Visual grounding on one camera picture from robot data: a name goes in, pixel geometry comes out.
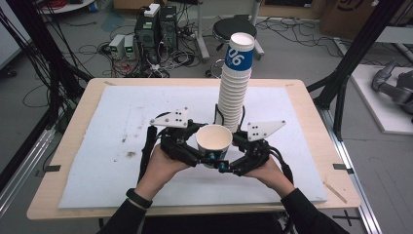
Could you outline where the white felt mat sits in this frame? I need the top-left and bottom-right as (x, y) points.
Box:
(57, 85), (328, 210)

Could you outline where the grey power supply unit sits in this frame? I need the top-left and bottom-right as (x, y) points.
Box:
(108, 33), (126, 60)
(124, 34), (137, 60)

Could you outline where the black floor cable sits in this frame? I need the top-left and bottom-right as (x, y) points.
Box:
(252, 18), (345, 53)

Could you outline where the aluminium rail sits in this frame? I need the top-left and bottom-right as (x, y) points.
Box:
(319, 106), (383, 234)
(0, 125), (56, 218)

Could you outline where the black computer tower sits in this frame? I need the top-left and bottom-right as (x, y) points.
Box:
(159, 5), (179, 53)
(134, 13), (162, 64)

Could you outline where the black round stool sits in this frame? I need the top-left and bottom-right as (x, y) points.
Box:
(212, 14), (266, 61)

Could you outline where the grey metal stand leg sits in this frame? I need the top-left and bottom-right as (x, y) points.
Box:
(194, 0), (212, 62)

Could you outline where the stack of white paper cups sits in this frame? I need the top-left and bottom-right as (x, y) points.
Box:
(217, 32), (256, 134)

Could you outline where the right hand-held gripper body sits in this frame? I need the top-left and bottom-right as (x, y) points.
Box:
(238, 120), (287, 177)

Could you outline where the blue banded paper cup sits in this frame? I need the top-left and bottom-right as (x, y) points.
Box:
(195, 124), (234, 170)

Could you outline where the person's left hand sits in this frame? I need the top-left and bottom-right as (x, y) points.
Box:
(134, 144), (193, 201)

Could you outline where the light wooden table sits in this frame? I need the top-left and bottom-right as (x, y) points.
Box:
(26, 77), (362, 221)

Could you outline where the left hand-held gripper cable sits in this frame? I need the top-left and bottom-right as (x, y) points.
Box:
(137, 111), (171, 184)

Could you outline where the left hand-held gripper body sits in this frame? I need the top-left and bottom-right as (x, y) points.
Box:
(149, 106), (201, 168)

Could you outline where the white board panel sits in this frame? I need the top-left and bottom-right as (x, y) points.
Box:
(0, 6), (32, 71)

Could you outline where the white floor platform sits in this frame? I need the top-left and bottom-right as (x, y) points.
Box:
(350, 63), (413, 136)

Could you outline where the small white box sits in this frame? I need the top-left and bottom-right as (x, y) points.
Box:
(143, 3), (162, 18)

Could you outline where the black cable bundle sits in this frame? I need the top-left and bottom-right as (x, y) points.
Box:
(0, 0), (94, 131)

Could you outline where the person's right hand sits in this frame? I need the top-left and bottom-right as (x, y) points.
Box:
(243, 158), (296, 199)

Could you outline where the thin wooden stick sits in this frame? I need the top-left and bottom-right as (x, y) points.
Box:
(322, 180), (349, 205)

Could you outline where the tangle of floor cables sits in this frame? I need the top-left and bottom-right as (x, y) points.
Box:
(77, 42), (203, 79)

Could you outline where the white round tabletop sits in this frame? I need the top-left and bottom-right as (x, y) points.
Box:
(38, 0), (95, 15)

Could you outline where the right hand-held gripper cable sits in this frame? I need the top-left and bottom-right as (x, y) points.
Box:
(267, 145), (295, 184)

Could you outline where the hand-held gripper cable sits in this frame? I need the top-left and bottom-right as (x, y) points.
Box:
(137, 111), (171, 184)
(267, 145), (295, 184)

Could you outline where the black wristband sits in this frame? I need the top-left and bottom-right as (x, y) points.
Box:
(126, 187), (154, 210)

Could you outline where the black metal frame post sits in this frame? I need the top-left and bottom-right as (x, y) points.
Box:
(306, 0), (407, 140)

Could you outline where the brown cardboard box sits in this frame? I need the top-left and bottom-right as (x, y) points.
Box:
(319, 0), (413, 42)

